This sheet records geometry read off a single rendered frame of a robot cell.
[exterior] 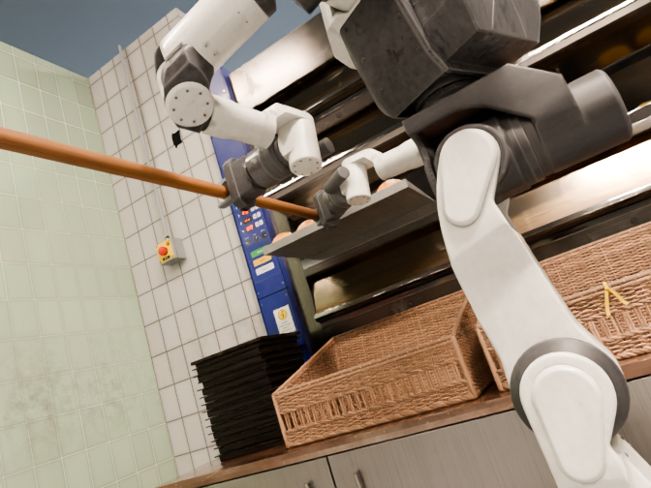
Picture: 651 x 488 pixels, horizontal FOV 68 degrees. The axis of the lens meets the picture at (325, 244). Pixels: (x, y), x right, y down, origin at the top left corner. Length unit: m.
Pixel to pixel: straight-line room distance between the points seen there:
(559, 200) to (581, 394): 1.05
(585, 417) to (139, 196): 2.21
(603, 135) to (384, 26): 0.36
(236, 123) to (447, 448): 0.83
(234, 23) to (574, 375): 0.69
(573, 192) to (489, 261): 0.98
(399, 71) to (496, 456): 0.82
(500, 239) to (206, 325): 1.67
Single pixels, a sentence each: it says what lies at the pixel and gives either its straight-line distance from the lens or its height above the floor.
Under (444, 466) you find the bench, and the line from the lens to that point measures 1.23.
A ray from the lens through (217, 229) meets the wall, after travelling 2.19.
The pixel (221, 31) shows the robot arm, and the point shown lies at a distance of 0.83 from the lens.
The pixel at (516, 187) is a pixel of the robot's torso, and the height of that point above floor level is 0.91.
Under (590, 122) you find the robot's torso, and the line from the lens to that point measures 0.78.
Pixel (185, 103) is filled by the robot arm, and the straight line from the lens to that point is 0.84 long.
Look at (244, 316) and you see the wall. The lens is 2.08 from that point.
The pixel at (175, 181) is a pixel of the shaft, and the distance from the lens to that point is 0.99.
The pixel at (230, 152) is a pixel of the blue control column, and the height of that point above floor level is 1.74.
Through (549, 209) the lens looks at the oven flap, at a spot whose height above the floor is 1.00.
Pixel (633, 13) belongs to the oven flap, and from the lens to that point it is 1.71.
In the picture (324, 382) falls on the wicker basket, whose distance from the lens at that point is 1.35.
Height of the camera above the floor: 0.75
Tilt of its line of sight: 14 degrees up
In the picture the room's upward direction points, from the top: 18 degrees counter-clockwise
